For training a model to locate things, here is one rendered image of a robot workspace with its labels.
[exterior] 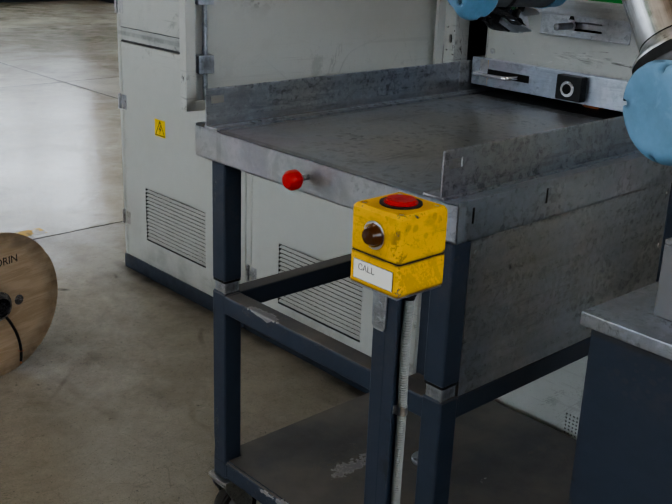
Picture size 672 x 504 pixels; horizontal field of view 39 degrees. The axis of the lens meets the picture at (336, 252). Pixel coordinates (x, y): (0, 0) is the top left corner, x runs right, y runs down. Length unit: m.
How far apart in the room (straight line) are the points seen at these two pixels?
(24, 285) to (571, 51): 1.55
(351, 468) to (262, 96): 0.75
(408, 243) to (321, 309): 1.57
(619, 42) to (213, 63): 0.79
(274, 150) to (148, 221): 1.73
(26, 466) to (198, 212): 1.04
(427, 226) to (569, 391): 1.11
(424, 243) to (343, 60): 1.04
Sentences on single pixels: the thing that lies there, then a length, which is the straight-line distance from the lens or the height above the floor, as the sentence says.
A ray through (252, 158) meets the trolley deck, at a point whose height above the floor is 0.82.
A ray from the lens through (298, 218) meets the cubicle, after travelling 2.61.
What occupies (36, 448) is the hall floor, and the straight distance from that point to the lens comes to 2.41.
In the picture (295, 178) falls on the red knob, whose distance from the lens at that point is 1.48.
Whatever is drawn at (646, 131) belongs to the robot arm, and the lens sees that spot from 1.14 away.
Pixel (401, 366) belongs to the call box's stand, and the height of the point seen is 0.70.
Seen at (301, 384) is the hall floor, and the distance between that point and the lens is 2.64.
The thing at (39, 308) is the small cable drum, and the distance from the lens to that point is 2.78.
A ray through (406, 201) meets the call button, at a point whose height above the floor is 0.91.
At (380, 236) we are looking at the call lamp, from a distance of 1.07.
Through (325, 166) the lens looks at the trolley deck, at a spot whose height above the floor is 0.84.
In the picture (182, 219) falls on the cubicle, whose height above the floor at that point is 0.27.
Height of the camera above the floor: 1.21
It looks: 19 degrees down
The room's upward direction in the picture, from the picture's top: 2 degrees clockwise
